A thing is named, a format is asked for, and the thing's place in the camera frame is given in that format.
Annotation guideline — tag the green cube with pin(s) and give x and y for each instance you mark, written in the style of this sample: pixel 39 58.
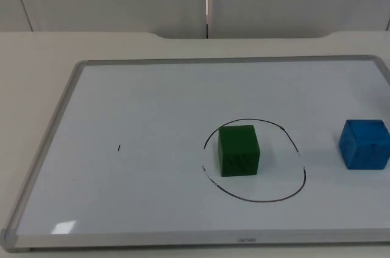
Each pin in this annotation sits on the green cube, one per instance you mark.
pixel 238 151

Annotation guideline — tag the grey-framed whiteboard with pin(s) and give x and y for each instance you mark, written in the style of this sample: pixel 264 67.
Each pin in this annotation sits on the grey-framed whiteboard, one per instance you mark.
pixel 152 148

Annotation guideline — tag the blue cube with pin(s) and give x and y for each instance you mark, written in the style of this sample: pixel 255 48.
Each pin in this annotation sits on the blue cube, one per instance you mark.
pixel 364 145

